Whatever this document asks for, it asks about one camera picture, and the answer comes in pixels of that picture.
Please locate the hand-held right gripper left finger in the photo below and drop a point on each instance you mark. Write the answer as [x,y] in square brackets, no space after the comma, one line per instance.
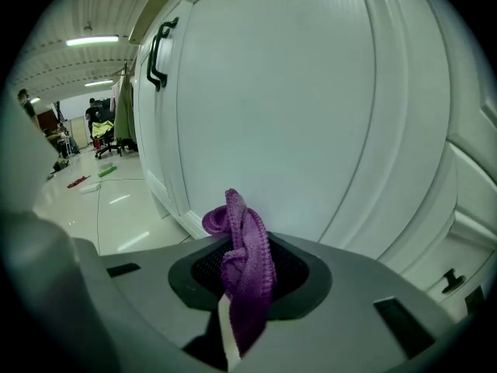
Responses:
[155,286]

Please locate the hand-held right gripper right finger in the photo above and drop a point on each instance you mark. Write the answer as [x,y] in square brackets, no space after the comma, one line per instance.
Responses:
[349,305]

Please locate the purple cloth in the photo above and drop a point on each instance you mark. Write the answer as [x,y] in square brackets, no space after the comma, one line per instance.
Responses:
[248,247]

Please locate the white cabinet door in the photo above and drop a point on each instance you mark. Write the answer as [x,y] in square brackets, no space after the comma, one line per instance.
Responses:
[145,130]
[272,111]

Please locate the white vanity cabinet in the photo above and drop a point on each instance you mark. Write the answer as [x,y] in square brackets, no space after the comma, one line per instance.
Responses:
[186,218]

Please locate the white drawer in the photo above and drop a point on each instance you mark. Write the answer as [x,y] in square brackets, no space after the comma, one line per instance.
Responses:
[473,185]
[466,255]

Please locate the black drawer knob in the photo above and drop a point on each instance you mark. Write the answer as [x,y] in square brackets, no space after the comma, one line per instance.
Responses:
[452,282]

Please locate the white power strip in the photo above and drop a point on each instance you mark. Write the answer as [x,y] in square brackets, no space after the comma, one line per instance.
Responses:
[90,188]

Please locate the green spray bottle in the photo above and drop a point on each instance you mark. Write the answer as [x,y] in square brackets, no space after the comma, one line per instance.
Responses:
[106,172]

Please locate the black office chair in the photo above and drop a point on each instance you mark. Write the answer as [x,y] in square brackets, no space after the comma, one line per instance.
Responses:
[110,148]

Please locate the green black bag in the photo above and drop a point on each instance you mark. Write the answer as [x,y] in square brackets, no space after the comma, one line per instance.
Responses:
[60,166]

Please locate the red fire extinguisher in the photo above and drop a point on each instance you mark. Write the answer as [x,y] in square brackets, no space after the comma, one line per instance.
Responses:
[95,144]

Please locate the yellow-green garment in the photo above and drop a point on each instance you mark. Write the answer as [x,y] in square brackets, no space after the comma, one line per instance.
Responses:
[101,129]

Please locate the green hanging coat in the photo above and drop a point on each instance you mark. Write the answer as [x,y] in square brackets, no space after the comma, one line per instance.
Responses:
[124,119]

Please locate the pink hanging garment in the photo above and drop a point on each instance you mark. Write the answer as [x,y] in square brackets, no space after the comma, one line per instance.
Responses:
[115,95]

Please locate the ceiling light tube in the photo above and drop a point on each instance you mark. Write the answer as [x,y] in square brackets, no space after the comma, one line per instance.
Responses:
[99,83]
[35,100]
[91,41]

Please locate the black garment rack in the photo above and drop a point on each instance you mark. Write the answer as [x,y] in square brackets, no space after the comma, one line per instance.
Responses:
[125,70]

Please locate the beige wooden support board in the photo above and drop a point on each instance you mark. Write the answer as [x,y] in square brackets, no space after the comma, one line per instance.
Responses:
[151,18]

